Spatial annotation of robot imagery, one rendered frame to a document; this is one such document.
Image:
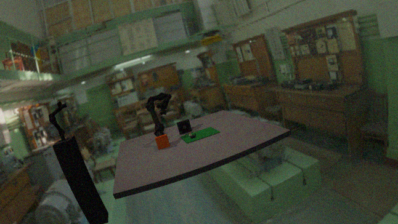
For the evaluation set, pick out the green circuit board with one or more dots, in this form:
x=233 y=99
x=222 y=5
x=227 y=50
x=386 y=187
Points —
x=200 y=134

